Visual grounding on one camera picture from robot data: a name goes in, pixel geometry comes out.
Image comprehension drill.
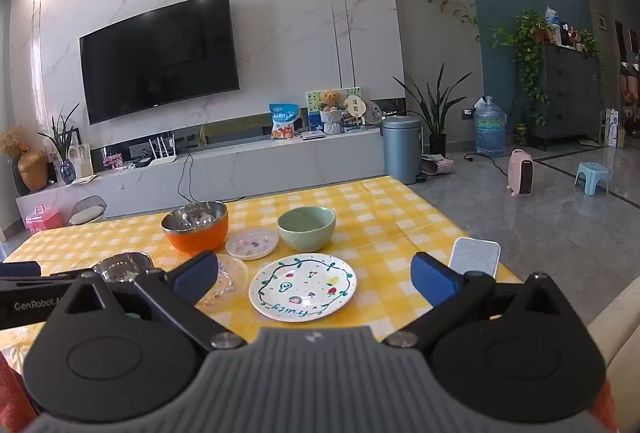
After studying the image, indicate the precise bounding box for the trailing pothos plant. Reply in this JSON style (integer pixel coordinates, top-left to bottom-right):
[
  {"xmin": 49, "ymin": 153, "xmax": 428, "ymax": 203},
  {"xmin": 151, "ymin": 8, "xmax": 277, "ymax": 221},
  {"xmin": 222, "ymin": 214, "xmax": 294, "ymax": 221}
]
[{"xmin": 492, "ymin": 10, "xmax": 556, "ymax": 126}]

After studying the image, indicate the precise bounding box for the dark grey dresser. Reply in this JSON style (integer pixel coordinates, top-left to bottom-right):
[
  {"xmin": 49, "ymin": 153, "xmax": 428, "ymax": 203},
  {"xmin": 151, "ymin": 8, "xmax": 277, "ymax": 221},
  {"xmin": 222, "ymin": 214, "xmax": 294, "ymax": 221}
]
[{"xmin": 527, "ymin": 44, "xmax": 603, "ymax": 151}]

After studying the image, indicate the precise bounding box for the green ceramic bowl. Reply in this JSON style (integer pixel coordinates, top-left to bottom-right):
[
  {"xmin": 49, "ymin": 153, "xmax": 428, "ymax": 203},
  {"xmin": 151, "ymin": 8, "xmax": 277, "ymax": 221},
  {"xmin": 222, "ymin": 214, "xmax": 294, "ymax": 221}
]
[{"xmin": 277, "ymin": 206, "xmax": 337, "ymax": 253}]

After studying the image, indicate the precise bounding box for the yellow checked tablecloth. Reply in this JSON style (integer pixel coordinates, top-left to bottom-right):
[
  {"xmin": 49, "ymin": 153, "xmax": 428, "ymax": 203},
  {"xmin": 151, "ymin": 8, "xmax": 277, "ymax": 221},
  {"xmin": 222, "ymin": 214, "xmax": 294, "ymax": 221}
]
[{"xmin": 0, "ymin": 176, "xmax": 526, "ymax": 366}]

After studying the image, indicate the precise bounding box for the round grey stool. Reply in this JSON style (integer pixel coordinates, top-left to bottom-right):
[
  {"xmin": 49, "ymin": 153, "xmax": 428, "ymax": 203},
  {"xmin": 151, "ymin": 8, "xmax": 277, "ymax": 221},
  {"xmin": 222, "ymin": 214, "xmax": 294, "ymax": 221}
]
[{"xmin": 69, "ymin": 195, "xmax": 107, "ymax": 225}]

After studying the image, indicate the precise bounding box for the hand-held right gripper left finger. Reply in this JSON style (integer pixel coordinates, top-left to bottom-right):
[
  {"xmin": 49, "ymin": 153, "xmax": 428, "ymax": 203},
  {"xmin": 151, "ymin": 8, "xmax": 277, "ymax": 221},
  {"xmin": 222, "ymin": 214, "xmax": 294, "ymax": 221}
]
[{"xmin": 48, "ymin": 251, "xmax": 248, "ymax": 351}]

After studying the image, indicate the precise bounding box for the long-leaf potted plant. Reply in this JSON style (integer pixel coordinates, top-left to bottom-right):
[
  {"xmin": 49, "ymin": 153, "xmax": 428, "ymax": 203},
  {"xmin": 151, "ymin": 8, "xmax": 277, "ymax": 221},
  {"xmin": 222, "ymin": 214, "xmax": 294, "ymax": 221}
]
[{"xmin": 392, "ymin": 62, "xmax": 473, "ymax": 157}]

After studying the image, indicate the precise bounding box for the white router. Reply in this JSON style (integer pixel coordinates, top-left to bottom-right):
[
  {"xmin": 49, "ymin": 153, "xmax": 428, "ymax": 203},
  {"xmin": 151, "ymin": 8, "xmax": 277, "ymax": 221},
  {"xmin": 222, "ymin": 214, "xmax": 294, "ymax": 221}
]
[{"xmin": 136, "ymin": 136, "xmax": 178, "ymax": 168}]

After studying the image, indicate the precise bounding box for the green plant in blue vase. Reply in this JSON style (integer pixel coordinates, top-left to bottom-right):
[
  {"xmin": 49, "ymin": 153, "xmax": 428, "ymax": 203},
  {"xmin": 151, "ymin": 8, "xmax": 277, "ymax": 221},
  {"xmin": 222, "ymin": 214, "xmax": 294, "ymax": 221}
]
[{"xmin": 37, "ymin": 103, "xmax": 81, "ymax": 185}]

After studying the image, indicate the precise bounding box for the clear glass patterned plate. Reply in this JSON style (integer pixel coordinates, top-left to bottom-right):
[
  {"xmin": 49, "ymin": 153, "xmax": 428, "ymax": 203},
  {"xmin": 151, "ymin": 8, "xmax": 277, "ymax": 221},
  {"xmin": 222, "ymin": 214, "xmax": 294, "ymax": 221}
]
[{"xmin": 195, "ymin": 253, "xmax": 249, "ymax": 310}]

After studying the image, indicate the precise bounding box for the blue snack bag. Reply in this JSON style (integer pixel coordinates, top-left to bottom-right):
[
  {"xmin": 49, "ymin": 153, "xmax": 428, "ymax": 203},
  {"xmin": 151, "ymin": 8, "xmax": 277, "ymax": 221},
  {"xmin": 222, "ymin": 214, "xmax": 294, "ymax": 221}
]
[{"xmin": 269, "ymin": 103, "xmax": 301, "ymax": 140}]

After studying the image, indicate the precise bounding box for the white paper bag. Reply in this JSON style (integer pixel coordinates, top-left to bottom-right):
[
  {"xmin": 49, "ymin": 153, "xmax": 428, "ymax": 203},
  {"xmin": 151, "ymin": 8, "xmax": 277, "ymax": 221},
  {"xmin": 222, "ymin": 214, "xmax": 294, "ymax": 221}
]
[{"xmin": 605, "ymin": 108, "xmax": 626, "ymax": 147}]

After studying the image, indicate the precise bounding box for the portrait drawing card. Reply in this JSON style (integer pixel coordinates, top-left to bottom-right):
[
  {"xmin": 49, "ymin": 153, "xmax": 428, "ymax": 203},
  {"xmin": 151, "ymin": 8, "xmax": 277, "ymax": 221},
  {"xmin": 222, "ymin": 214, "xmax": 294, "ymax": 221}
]
[{"xmin": 67, "ymin": 143, "xmax": 94, "ymax": 178}]

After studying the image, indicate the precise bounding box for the brown teddy bear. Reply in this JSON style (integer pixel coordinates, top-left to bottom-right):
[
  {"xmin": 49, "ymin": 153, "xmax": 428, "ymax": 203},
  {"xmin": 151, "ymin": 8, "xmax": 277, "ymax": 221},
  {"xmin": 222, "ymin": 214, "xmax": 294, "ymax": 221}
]
[{"xmin": 320, "ymin": 89, "xmax": 344, "ymax": 134}]

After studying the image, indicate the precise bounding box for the dried flower bunch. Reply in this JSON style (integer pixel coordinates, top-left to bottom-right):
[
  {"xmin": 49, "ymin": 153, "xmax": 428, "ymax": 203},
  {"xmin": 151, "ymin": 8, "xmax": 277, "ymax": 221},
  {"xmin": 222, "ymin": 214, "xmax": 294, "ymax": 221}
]
[{"xmin": 0, "ymin": 126, "xmax": 28, "ymax": 158}]

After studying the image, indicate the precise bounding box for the light blue plastic stool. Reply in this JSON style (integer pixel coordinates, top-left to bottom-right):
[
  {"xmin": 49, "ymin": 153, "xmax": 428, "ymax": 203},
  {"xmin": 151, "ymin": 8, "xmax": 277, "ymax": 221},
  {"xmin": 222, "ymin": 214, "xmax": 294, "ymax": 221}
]
[{"xmin": 574, "ymin": 163, "xmax": 611, "ymax": 195}]

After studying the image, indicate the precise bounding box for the blue steel bowl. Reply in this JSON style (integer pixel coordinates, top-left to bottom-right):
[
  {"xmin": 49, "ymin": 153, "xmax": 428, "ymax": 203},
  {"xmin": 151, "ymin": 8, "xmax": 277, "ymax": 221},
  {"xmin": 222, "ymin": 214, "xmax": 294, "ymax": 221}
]
[{"xmin": 93, "ymin": 251, "xmax": 153, "ymax": 284}]

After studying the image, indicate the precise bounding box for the blue-grey trash can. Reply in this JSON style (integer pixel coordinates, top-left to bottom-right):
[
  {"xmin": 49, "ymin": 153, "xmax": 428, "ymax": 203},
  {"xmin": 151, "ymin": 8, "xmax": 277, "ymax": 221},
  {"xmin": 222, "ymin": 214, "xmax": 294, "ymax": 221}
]
[{"xmin": 381, "ymin": 115, "xmax": 422, "ymax": 185}]

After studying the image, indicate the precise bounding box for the brown round vase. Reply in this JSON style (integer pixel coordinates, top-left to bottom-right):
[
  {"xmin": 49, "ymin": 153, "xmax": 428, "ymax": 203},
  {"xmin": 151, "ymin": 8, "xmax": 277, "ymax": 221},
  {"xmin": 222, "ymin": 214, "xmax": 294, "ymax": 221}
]
[{"xmin": 18, "ymin": 150, "xmax": 48, "ymax": 192}]

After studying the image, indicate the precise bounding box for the black power cable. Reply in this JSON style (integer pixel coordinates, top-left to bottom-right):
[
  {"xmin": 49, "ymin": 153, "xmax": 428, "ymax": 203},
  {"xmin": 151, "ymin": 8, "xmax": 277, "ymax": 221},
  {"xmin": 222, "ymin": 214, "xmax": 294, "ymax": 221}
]
[{"xmin": 177, "ymin": 152, "xmax": 201, "ymax": 204}]

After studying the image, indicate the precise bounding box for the orange steel bowl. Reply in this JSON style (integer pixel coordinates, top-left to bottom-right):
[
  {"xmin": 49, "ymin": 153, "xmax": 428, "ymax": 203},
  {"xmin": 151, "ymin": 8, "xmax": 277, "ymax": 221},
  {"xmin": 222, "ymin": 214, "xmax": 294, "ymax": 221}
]
[{"xmin": 161, "ymin": 201, "xmax": 230, "ymax": 256}]

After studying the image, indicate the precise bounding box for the black flat television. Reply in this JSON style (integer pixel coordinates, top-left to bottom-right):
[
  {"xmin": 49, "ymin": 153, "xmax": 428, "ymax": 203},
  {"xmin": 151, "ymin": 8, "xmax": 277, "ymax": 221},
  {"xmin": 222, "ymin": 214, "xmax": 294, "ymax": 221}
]
[{"xmin": 79, "ymin": 0, "xmax": 241, "ymax": 126}]

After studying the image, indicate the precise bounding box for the pink plastic basket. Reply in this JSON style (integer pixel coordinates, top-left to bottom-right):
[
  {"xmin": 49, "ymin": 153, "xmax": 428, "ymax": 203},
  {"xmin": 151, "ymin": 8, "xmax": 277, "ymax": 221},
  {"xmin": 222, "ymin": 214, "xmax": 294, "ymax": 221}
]
[{"xmin": 25, "ymin": 205, "xmax": 60, "ymax": 235}]

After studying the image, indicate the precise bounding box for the white painted fruit plate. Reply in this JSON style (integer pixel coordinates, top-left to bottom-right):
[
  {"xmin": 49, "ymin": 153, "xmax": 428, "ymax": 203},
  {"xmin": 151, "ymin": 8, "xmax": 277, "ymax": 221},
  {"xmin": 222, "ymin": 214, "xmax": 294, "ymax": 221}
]
[{"xmin": 248, "ymin": 253, "xmax": 358, "ymax": 323}]

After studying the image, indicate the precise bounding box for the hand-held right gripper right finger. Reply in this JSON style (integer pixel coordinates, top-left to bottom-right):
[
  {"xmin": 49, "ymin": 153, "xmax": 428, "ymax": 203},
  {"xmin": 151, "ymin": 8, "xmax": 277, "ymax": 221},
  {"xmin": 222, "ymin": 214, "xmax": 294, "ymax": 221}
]
[{"xmin": 381, "ymin": 252, "xmax": 591, "ymax": 350}]

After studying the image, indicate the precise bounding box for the white grey phone stand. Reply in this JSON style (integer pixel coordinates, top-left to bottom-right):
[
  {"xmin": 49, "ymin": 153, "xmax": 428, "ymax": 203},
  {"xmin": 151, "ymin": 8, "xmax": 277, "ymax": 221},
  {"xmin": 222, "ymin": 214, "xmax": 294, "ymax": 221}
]
[{"xmin": 448, "ymin": 237, "xmax": 502, "ymax": 280}]

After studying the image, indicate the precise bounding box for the white television cabinet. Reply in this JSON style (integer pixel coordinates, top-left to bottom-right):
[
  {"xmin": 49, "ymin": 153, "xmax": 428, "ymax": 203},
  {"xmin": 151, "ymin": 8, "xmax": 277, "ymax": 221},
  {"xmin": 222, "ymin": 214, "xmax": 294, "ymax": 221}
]
[{"xmin": 15, "ymin": 130, "xmax": 401, "ymax": 234}]

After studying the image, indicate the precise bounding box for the blue water jug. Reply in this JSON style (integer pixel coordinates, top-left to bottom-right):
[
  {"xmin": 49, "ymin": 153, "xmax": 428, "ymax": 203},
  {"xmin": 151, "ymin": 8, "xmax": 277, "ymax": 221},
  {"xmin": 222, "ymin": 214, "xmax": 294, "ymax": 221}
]
[{"xmin": 473, "ymin": 96, "xmax": 507, "ymax": 158}]

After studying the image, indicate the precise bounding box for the black floor cable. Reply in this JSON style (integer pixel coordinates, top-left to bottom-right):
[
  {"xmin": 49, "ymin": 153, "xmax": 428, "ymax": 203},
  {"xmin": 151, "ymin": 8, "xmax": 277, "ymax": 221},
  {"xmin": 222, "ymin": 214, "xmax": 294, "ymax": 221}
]
[{"xmin": 464, "ymin": 153, "xmax": 511, "ymax": 176}]

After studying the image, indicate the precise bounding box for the small white patterned plate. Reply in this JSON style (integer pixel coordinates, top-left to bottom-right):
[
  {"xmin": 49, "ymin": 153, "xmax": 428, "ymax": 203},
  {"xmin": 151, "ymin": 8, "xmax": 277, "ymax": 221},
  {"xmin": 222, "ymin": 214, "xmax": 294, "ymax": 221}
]
[{"xmin": 225, "ymin": 228, "xmax": 280, "ymax": 261}]

